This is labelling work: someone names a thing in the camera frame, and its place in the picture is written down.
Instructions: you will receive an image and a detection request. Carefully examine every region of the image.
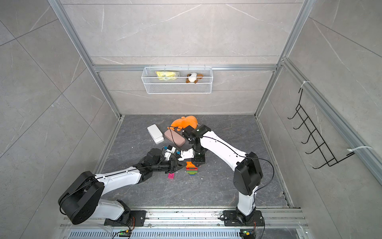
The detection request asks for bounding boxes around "brown white plush toy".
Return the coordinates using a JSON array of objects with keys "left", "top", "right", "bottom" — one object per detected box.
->
[{"left": 186, "top": 73, "right": 204, "bottom": 84}]

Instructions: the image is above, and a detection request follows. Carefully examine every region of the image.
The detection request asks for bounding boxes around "orange plush whale toy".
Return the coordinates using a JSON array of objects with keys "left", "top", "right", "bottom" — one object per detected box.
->
[{"left": 167, "top": 116, "right": 198, "bottom": 131}]

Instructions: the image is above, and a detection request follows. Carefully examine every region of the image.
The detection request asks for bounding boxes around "black wire hook rack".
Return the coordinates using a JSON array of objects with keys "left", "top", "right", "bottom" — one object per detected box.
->
[{"left": 287, "top": 88, "right": 355, "bottom": 170}]

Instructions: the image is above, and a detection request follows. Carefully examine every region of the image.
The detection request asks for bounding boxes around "pink rectangular case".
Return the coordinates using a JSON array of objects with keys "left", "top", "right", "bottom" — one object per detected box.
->
[{"left": 164, "top": 129, "right": 186, "bottom": 147}]

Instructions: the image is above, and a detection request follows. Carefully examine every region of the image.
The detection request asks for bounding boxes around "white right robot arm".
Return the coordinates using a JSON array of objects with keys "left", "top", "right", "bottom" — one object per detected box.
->
[{"left": 181, "top": 125, "right": 263, "bottom": 226}]

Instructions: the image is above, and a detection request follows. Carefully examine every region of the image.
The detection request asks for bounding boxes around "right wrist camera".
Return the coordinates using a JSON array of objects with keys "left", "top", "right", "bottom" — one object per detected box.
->
[{"left": 176, "top": 148, "right": 195, "bottom": 161}]

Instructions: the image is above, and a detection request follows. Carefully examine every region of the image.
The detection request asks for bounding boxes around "orange lego brick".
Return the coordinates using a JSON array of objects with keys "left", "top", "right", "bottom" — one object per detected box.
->
[{"left": 186, "top": 162, "right": 196, "bottom": 168}]

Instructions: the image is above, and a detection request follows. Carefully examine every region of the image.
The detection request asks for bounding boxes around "white wire wall basket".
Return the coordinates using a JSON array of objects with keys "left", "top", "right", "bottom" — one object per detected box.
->
[{"left": 141, "top": 66, "right": 213, "bottom": 94}]

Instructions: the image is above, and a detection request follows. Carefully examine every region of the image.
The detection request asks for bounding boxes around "white rectangular box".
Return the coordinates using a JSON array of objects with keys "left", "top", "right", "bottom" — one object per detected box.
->
[{"left": 147, "top": 124, "right": 164, "bottom": 144}]

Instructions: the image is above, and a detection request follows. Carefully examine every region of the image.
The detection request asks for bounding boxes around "yellow packet in basket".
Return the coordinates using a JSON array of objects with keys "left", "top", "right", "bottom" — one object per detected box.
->
[{"left": 156, "top": 71, "right": 180, "bottom": 81}]

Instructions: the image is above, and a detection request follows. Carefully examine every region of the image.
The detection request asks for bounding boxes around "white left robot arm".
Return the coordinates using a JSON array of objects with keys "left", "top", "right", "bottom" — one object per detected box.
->
[{"left": 58, "top": 148, "right": 187, "bottom": 226}]

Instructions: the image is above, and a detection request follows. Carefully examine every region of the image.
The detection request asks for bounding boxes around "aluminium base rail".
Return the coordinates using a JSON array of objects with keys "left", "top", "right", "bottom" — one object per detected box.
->
[{"left": 53, "top": 208, "right": 313, "bottom": 239}]

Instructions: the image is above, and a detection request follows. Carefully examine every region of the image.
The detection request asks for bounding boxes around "red lego brick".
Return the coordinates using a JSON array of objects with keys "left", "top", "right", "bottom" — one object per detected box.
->
[{"left": 186, "top": 167, "right": 198, "bottom": 171}]

